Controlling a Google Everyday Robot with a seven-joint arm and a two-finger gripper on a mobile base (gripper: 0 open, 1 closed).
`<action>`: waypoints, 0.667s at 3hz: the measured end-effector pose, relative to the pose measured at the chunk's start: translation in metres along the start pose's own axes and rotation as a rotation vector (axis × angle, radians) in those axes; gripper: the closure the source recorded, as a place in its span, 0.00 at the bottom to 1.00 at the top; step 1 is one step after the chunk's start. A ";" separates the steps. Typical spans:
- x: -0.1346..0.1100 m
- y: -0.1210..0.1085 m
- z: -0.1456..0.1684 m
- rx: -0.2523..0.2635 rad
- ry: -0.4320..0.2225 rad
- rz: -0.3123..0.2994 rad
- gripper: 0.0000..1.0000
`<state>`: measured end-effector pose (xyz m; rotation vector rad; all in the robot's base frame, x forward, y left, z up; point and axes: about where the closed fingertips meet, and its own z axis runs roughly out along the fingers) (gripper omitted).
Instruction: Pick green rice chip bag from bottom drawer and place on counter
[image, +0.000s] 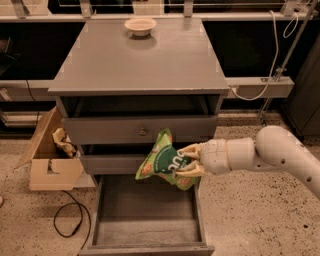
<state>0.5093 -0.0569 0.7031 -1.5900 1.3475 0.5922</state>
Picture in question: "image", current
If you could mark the grey middle drawer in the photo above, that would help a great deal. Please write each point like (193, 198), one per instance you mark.
(112, 164)

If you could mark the white paper bowl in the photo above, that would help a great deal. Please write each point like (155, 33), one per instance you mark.
(140, 26)

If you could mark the round brass top knob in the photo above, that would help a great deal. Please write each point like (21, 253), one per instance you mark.
(142, 132)

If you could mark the metal support pole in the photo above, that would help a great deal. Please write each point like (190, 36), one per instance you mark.
(279, 71)

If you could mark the dark grey side cabinet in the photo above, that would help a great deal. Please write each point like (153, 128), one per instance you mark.
(302, 110)

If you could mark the crumpled yellow snack bag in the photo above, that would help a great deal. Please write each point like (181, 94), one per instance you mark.
(63, 141)

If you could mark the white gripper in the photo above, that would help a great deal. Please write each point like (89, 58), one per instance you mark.
(214, 156)

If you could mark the grey open bottom drawer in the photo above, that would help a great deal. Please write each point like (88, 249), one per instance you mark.
(147, 217)

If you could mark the grey top drawer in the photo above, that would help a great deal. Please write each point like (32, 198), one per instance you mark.
(125, 130)

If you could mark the green rice chip bag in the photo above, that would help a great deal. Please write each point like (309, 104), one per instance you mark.
(164, 160)

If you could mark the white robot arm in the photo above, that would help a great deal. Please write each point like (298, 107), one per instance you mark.
(273, 149)

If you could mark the open cardboard box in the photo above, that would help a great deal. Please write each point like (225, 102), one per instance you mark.
(51, 168)

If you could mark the grey wooden drawer cabinet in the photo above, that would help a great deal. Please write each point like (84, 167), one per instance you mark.
(173, 71)

